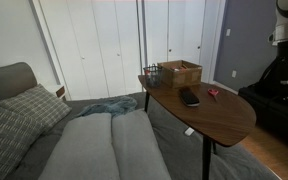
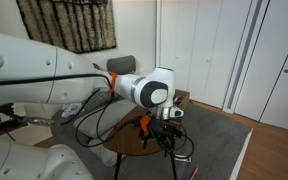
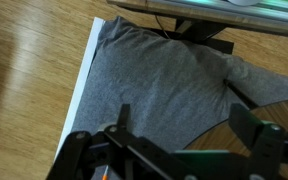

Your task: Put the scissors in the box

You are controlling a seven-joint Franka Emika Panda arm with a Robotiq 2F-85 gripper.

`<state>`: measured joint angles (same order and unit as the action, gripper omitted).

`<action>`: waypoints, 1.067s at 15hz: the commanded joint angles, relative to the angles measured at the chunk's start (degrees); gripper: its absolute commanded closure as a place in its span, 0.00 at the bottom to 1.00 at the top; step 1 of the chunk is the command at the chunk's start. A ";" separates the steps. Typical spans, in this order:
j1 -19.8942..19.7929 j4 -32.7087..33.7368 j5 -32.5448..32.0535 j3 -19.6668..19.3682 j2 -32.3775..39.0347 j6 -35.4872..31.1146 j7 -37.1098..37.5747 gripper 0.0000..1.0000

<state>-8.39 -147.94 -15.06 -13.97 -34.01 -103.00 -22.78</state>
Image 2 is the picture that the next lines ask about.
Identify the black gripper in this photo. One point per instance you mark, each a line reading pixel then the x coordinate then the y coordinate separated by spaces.
pixel 164 132

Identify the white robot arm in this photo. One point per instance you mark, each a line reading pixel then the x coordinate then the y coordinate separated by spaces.
pixel 35 72

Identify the brown cardboard box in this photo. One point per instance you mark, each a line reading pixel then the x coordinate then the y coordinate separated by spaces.
pixel 181 99

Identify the round wooden side table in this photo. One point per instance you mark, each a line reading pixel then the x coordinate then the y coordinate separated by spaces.
pixel 124 138

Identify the white remote on floor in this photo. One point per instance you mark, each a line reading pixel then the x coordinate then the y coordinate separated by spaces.
pixel 184 159

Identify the grey floor rug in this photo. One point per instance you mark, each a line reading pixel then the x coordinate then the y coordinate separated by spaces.
pixel 218 146

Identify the light grey lower cushion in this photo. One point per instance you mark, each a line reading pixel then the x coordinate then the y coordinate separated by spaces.
pixel 106 156

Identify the grey flat cushion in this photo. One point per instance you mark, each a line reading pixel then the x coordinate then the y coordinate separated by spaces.
pixel 100 122

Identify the grey chair backrest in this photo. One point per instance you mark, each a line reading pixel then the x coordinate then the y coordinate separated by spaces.
pixel 122 65

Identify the crumpled white cloth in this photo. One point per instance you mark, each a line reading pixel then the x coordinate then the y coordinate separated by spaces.
pixel 70 110

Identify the white closet doors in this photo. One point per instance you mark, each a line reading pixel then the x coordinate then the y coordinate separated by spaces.
pixel 230 54

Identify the orange handled screwdriver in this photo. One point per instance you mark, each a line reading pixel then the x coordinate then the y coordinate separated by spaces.
pixel 194 173

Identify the shaggy woven wall hanging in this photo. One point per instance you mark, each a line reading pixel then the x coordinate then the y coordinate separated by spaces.
pixel 80 26

